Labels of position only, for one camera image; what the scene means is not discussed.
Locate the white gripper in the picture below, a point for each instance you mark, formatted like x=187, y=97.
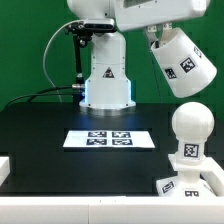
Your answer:
x=137, y=14

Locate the white lamp shade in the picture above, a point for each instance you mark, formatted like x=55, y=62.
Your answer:
x=185, y=67

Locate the white lamp bulb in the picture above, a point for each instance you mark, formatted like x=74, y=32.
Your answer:
x=192, y=124

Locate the white lamp base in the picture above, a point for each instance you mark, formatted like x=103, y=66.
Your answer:
x=193, y=180

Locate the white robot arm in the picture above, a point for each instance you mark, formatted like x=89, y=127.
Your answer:
x=107, y=88

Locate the white tag sheet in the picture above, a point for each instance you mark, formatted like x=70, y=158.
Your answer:
x=108, y=138

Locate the black camera stand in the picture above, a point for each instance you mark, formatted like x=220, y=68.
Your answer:
x=82, y=32

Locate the white front rail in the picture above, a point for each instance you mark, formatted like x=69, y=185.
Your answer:
x=110, y=210

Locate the white left corner bracket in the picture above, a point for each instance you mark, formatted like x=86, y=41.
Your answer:
x=4, y=169

